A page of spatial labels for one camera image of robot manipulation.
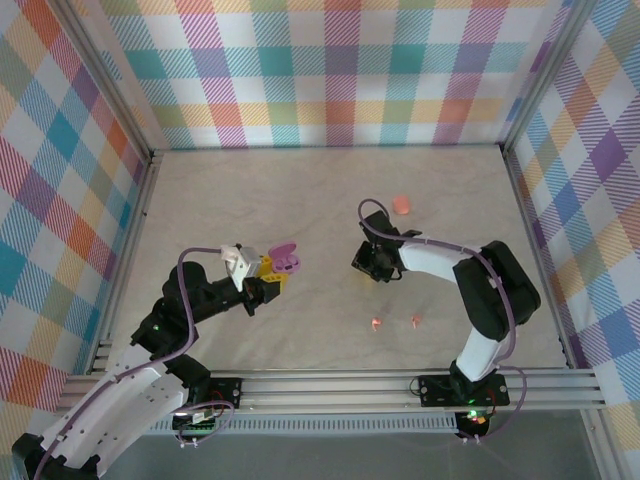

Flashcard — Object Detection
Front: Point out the purple earbud charging case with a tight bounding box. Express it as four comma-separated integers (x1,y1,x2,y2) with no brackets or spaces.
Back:
267,240,303,275

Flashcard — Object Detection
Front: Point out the left controller board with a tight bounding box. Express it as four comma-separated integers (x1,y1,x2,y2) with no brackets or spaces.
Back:
171,407,224,436

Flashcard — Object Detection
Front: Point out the controller board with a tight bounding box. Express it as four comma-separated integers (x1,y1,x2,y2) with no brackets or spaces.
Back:
457,407,494,431
171,407,224,436

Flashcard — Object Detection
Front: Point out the right controller board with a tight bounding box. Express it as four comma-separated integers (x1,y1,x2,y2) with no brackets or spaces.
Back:
457,407,494,431

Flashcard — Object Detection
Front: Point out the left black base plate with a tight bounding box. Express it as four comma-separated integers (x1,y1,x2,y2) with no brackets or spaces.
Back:
202,377,245,411

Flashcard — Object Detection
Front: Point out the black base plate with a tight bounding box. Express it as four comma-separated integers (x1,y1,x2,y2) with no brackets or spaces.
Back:
202,377,245,411
417,373,511,407

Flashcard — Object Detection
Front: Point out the left aluminium side rail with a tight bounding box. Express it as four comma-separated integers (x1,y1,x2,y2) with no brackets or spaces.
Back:
87,149,165,376

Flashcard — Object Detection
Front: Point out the aluminium side rail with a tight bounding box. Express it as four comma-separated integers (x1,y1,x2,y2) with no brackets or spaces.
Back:
87,149,165,376
499,144,584,371

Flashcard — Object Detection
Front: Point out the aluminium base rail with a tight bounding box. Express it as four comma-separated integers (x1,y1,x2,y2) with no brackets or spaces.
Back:
64,367,609,414

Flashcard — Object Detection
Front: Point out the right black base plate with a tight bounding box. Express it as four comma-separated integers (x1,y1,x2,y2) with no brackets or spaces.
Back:
417,373,511,407

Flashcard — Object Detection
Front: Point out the white slotted cable duct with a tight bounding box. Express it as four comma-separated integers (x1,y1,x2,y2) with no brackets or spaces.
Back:
149,417,461,437

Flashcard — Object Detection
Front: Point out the right aluminium side rail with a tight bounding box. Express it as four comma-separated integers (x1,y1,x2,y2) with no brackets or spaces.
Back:
499,144,584,371

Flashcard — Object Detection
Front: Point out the left aluminium corner post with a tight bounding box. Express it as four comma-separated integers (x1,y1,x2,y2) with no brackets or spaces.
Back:
52,0,164,166

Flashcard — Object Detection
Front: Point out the aluminium corner post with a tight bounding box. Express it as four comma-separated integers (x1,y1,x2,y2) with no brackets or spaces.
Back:
52,0,164,166
497,0,601,156

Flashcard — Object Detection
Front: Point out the right aluminium corner post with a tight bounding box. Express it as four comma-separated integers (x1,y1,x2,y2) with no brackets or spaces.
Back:
497,0,601,156

